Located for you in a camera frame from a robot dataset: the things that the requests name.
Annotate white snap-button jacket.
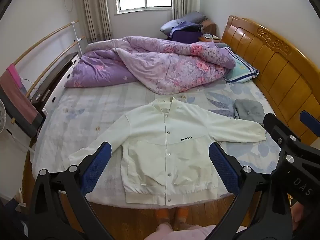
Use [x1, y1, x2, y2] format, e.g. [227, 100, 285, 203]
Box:
[63, 98, 266, 206]

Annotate person's right hand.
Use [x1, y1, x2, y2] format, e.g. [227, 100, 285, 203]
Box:
[291, 202, 306, 231]

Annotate wooden headboard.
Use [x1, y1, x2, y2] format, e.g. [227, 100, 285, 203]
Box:
[221, 16, 319, 145]

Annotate grey folded garment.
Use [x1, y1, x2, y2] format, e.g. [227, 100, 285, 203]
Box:
[233, 99, 265, 126]

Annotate striped light blue pillow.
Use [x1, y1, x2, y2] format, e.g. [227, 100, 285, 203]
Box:
[224, 47, 259, 83]

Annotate white standing fan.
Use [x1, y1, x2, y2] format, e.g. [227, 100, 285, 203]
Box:
[0, 100, 35, 153]

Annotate floral patterned bed sheet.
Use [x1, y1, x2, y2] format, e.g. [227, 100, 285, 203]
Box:
[31, 80, 272, 209]

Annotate person's pink trousers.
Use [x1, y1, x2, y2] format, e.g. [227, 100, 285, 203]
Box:
[143, 223, 249, 240]

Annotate orange slippers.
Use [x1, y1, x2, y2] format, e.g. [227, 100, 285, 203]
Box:
[155, 206, 192, 230]

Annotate red and black hanging towel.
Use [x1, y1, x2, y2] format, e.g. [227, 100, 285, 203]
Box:
[1, 64, 43, 138]

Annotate dark top white cabinet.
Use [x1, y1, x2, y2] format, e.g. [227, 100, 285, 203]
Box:
[31, 52, 80, 116]

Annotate purple floral quilt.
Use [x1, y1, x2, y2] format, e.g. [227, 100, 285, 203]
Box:
[65, 36, 236, 95]

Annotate wooden nightstand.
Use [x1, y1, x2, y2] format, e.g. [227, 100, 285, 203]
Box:
[199, 20, 220, 42]

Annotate pile of dark bedding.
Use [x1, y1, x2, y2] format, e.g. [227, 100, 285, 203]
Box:
[160, 11, 207, 44]

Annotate beige left curtain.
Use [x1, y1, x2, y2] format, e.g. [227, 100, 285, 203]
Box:
[76, 0, 113, 43]

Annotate wooden rail clothes rack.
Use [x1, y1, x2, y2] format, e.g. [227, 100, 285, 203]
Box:
[5, 17, 83, 90]

